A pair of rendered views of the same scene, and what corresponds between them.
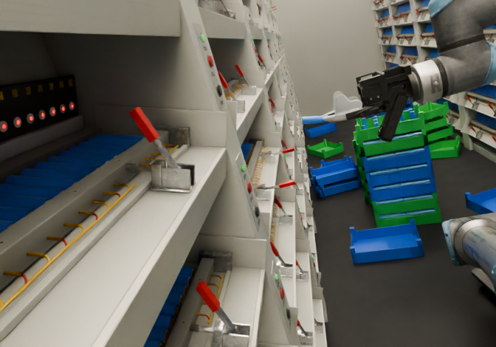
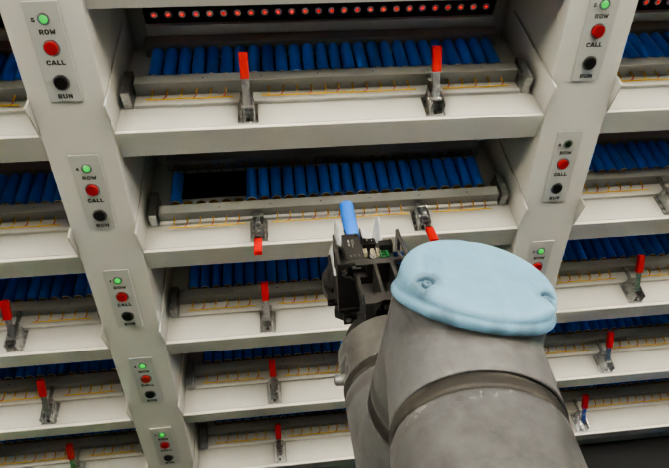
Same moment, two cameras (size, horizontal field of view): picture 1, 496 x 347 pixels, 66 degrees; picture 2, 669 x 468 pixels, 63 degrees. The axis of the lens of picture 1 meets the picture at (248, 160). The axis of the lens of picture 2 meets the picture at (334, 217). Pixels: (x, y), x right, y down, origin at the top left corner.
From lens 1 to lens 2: 1.03 m
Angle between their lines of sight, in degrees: 67
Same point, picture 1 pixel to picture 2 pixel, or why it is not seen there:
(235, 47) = (551, 4)
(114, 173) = not seen: outside the picture
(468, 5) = (390, 342)
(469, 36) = (373, 400)
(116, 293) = not seen: outside the picture
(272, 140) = (516, 208)
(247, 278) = (62, 245)
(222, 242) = not seen: hidden behind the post
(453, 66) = (357, 400)
